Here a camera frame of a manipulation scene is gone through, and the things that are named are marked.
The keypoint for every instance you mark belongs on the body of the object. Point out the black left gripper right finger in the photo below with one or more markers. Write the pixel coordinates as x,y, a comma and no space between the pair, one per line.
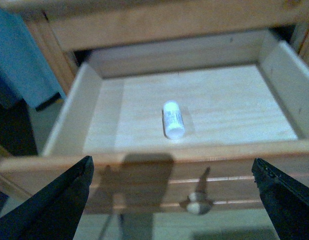
285,200

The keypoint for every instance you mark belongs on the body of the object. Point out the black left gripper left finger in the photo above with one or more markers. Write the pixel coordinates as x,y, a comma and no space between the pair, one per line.
55,211

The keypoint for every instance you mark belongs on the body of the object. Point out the wooden drawer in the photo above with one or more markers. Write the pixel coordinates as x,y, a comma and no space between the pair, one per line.
241,95

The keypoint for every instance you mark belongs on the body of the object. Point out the grey curtain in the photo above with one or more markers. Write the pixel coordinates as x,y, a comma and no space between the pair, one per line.
24,72

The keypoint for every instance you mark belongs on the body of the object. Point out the wooden nightstand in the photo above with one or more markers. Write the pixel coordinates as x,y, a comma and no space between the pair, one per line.
61,27

